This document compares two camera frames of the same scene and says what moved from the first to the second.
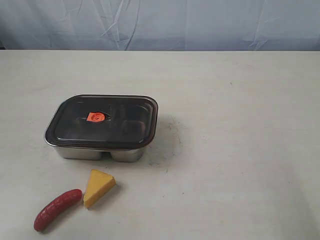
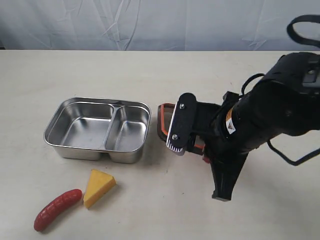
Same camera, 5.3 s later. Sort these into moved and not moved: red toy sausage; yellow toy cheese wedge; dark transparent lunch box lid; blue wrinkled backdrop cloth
Moved: dark transparent lunch box lid
Not moved: red toy sausage; yellow toy cheese wedge; blue wrinkled backdrop cloth
